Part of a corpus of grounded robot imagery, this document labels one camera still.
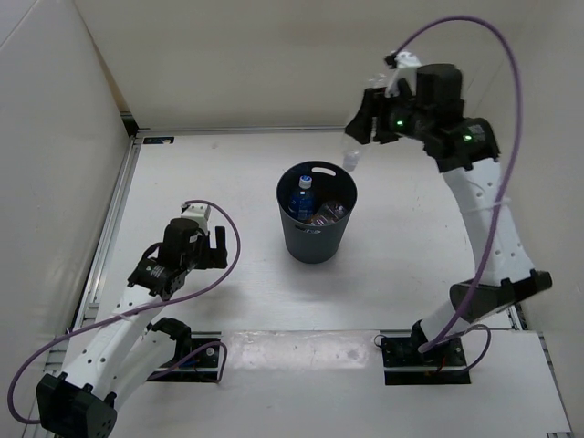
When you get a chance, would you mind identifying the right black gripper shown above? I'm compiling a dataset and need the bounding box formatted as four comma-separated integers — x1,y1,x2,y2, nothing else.
344,85,432,146

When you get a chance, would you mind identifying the clear unlabelled plastic bottle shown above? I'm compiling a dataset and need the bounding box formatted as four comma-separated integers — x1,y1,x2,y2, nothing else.
341,73,387,172

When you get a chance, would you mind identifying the blue label plastic bottle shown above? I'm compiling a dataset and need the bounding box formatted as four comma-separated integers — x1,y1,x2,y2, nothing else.
287,175,315,223

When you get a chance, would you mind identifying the white label clear bottle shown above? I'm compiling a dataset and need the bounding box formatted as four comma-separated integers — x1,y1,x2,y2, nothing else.
312,201,349,226

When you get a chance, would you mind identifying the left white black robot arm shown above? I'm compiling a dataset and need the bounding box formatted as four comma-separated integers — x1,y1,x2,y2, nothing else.
36,217,227,437

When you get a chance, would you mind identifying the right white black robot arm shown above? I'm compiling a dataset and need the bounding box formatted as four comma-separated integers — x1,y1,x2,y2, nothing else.
343,64,552,365

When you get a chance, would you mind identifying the dark grey plastic bin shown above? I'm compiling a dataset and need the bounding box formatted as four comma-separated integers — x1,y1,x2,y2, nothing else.
276,161,358,264

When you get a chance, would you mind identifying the left blue corner label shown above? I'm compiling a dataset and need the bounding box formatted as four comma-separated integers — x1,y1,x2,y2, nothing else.
142,136,174,145

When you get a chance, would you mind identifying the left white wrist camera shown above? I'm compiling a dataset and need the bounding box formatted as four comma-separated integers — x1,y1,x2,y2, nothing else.
181,203,212,235

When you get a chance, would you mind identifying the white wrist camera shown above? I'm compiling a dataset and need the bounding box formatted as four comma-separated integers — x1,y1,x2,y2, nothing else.
385,50,422,98
181,203,212,235

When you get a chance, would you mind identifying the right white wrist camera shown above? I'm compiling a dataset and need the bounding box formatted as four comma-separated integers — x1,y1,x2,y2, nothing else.
385,50,422,98

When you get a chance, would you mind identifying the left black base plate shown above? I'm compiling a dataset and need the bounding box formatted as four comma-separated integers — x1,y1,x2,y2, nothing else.
149,331,224,383

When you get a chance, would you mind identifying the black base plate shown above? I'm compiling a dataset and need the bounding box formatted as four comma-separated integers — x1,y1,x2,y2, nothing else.
149,331,224,383
373,333,471,386

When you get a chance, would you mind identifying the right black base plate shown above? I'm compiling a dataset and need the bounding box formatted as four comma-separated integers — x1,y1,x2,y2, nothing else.
373,333,471,386

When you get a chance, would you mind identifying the right aluminium frame rail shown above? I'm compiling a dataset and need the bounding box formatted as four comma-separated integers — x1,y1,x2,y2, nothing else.
501,255,574,434

